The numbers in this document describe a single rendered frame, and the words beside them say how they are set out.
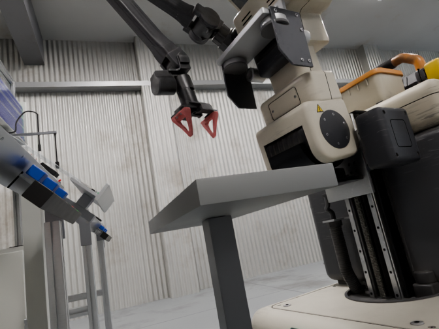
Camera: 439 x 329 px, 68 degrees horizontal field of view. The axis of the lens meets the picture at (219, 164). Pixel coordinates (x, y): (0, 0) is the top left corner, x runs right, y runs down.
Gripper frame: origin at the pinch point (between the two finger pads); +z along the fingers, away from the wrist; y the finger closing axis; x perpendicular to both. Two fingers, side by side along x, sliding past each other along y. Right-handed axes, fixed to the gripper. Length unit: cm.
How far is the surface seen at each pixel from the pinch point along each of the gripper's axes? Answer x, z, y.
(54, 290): 40, 27, -33
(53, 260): 39, 19, -32
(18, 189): 12.6, 8.1, -46.1
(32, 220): 61, 0, -28
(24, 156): 2.2, 6.0, -47.5
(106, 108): 227, -173, 128
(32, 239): 63, 6, -28
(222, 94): 158, -164, 257
